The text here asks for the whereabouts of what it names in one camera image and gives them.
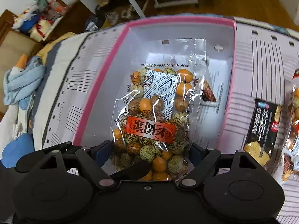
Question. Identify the black cracker packet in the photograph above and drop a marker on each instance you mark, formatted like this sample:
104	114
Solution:
261	130

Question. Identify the light blue blanket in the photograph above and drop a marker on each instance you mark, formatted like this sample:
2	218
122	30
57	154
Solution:
23	81

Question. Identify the red patterned bag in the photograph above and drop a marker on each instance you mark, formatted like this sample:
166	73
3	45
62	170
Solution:
56	9

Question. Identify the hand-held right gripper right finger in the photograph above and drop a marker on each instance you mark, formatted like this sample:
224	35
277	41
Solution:
197	155

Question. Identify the blue flower basket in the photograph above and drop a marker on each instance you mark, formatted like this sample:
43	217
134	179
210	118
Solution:
28	23

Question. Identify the grey and cream quilt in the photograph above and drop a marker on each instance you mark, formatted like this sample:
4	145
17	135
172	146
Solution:
50	74

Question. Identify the yellow pillow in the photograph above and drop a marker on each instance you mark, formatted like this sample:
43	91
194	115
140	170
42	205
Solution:
53	44

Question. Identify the clear bag of coated nuts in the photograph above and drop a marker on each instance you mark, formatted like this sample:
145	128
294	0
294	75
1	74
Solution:
149	126

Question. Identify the cream bag red ribbon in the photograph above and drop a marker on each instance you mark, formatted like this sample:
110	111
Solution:
41	29

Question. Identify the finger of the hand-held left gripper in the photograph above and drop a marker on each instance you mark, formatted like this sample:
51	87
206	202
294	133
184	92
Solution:
133	170

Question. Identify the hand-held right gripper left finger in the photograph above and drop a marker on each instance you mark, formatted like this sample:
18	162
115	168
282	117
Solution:
104	154

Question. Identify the wooden nightstand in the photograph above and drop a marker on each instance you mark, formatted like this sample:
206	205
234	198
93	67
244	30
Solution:
77	16

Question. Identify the wooden headboard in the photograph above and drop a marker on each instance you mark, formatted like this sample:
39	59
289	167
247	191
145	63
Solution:
14	44

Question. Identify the clear nut bag black header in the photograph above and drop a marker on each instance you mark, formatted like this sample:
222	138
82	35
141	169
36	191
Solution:
294	102

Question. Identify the small white snack packet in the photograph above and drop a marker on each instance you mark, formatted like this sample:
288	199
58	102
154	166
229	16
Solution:
216	91
288	168

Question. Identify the white goose plush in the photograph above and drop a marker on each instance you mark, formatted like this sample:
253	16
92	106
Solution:
22	61

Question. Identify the bright blue cloth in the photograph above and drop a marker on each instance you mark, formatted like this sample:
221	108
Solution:
18	147

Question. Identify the printed paper sheet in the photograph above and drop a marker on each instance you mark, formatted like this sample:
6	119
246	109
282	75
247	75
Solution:
208	130

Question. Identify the pink cardboard box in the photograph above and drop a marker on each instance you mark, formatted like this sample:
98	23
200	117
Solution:
93	93

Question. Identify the pair of shoes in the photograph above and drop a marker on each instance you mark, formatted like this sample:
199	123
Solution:
112	16

